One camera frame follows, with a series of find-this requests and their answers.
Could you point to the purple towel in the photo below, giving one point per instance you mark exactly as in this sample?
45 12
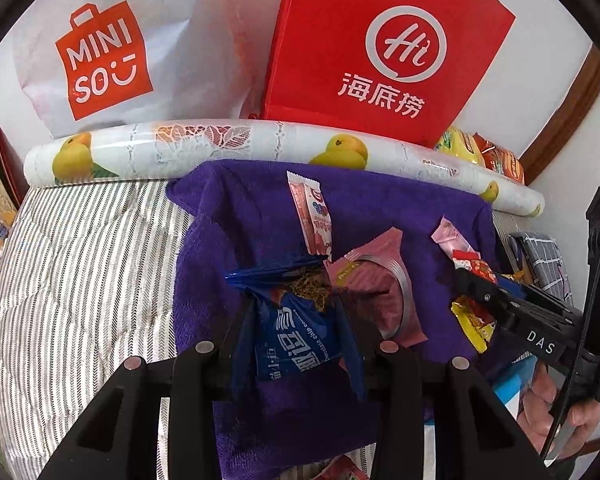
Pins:
230 220

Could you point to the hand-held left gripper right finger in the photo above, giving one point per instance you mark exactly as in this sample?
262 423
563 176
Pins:
355 355

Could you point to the red yellow snack packet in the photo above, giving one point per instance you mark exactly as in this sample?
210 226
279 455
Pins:
472 322

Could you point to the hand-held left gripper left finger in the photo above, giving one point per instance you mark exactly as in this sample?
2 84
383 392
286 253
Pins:
240 370

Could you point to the person's right hand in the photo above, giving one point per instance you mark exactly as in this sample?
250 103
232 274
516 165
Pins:
540 395

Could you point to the long pink snack packet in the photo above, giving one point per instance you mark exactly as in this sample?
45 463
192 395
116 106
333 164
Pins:
312 210

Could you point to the red chips bag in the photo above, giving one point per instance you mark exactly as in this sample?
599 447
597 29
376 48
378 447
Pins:
502 165

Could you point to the pink red snack packet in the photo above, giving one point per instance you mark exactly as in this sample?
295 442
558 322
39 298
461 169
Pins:
342 470

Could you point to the blue cookie packet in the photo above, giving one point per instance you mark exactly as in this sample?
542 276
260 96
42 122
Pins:
295 340

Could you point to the rolled fruit print tablecloth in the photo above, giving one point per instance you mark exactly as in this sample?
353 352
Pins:
280 140

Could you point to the dark pink snack packet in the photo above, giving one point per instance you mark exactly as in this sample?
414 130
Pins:
375 280

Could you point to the red paper bag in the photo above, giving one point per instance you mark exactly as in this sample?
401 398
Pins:
320 35

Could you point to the light pink candy packet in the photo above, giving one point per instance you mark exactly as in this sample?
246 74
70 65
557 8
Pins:
450 235

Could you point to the white plastic bag orange logo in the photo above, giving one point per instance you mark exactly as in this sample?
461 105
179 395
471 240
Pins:
180 35

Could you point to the wooden door frame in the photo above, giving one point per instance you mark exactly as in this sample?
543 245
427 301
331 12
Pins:
575 110

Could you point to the tan patterned box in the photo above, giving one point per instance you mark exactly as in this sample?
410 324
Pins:
7 160

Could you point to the yellow chips bag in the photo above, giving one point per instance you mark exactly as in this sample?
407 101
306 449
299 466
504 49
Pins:
460 147

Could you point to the blue white flat item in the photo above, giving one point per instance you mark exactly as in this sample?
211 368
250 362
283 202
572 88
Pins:
510 385

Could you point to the grey checked cloth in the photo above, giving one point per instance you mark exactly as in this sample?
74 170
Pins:
545 260

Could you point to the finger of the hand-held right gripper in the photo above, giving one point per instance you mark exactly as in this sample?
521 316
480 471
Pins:
517 287
480 290

